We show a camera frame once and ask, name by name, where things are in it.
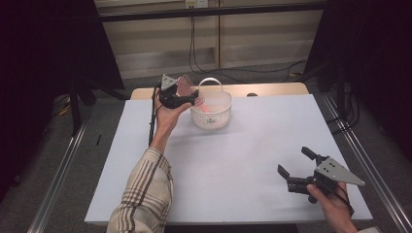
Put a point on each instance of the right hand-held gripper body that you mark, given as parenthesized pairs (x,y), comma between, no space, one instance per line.
(336,171)

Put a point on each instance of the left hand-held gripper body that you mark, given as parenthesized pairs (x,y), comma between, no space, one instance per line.
(168,93)

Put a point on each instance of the pink hairbrush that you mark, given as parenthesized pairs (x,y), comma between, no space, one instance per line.
(186,85)

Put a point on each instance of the white plastic basket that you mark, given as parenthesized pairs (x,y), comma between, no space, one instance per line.
(213,119)

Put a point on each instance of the person's left hand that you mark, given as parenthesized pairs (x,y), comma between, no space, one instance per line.
(166,118)

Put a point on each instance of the person's right hand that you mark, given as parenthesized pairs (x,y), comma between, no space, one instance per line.
(336,210)

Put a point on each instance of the white table board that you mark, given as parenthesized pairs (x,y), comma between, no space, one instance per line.
(233,161)

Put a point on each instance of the dark round table grommet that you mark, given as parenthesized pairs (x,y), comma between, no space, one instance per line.
(252,94)

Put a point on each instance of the wooden table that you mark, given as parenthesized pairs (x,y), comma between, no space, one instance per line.
(275,89)

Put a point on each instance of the small black floor object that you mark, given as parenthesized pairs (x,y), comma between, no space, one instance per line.
(98,139)

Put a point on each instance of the black horizontal bar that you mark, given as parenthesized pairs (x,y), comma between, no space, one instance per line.
(210,11)

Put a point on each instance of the black metal stand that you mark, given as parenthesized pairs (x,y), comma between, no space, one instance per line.
(75,113)

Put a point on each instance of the black curtain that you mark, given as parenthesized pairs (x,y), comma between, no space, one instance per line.
(382,48)
(39,64)

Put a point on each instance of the metal floor rail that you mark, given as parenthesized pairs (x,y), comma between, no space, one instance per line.
(355,145)
(57,184)

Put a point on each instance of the white wall socket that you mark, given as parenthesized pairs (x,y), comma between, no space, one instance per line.
(197,3)

